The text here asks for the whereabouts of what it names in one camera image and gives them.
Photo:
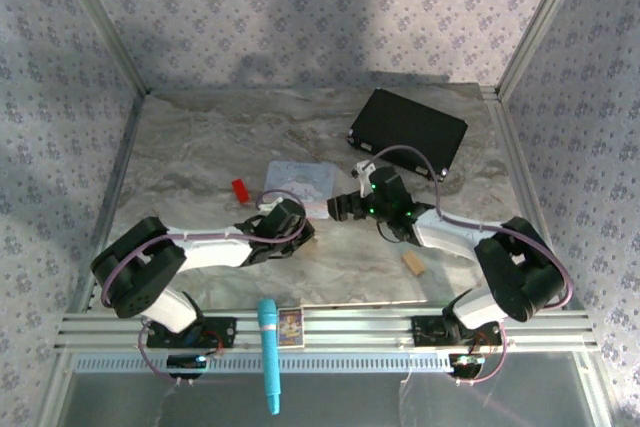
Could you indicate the pastel cartoon tin box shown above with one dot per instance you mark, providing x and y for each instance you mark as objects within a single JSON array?
[{"x": 300, "y": 179}]

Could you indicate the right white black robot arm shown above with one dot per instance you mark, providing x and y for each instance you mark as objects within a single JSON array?
[{"x": 510, "y": 272}]

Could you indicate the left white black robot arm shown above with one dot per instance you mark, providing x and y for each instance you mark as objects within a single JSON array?
[{"x": 210, "y": 247}]

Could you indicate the small red block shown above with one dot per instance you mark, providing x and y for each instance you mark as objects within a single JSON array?
[{"x": 240, "y": 190}]

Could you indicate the small wooden block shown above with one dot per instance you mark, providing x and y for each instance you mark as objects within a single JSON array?
[{"x": 413, "y": 263}]

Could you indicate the black hard case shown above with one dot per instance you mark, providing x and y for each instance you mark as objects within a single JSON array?
[{"x": 407, "y": 127}]

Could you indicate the small picture card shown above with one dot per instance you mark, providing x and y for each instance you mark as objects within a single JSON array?
[{"x": 291, "y": 328}]

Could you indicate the teal marker pen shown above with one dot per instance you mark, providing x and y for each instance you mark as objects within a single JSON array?
[{"x": 268, "y": 347}]

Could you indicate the small black controller board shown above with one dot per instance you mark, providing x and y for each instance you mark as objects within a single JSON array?
[
  {"x": 465, "y": 364},
  {"x": 186, "y": 363}
]

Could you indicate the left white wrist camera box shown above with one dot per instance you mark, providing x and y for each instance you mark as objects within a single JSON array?
[{"x": 270, "y": 206}]

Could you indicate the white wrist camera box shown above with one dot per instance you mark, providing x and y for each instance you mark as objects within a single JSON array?
[
  {"x": 364, "y": 167},
  {"x": 270, "y": 206}
]

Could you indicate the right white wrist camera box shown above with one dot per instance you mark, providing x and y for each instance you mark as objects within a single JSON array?
[{"x": 364, "y": 167}]

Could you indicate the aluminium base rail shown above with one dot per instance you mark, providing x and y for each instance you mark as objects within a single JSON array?
[{"x": 350, "y": 329}]

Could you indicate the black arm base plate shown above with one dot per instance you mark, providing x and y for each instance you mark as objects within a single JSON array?
[
  {"x": 425, "y": 334},
  {"x": 220, "y": 332}
]

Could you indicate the aluminium side rail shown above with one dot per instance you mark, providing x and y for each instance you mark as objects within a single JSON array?
[
  {"x": 515, "y": 157},
  {"x": 117, "y": 162}
]

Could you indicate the aluminium corner post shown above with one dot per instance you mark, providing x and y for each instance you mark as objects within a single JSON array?
[
  {"x": 100, "y": 22},
  {"x": 540, "y": 22}
]

